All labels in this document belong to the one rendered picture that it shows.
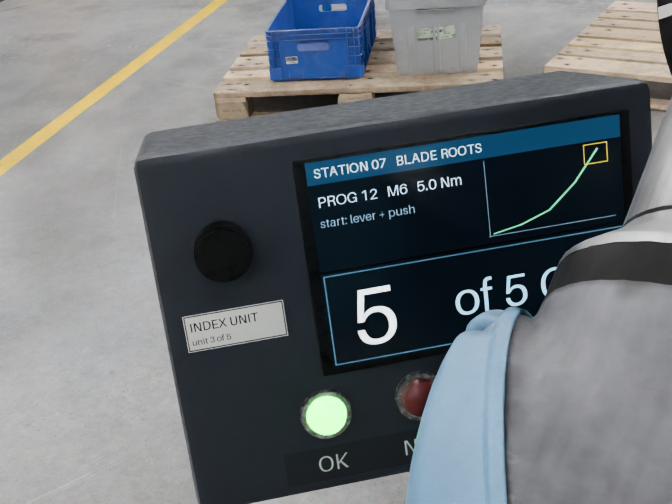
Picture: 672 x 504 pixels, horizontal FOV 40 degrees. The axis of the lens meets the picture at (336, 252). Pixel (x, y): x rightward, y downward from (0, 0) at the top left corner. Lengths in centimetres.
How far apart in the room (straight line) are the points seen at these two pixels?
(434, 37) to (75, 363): 202
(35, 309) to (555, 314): 263
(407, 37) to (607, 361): 358
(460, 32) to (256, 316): 338
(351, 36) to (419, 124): 338
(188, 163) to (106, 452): 185
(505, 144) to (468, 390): 22
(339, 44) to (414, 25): 32
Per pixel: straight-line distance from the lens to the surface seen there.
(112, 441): 228
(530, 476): 25
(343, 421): 48
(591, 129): 48
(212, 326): 46
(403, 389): 48
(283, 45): 389
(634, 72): 385
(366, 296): 46
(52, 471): 226
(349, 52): 385
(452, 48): 383
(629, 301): 27
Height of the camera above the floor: 142
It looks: 30 degrees down
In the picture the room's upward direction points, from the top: 6 degrees counter-clockwise
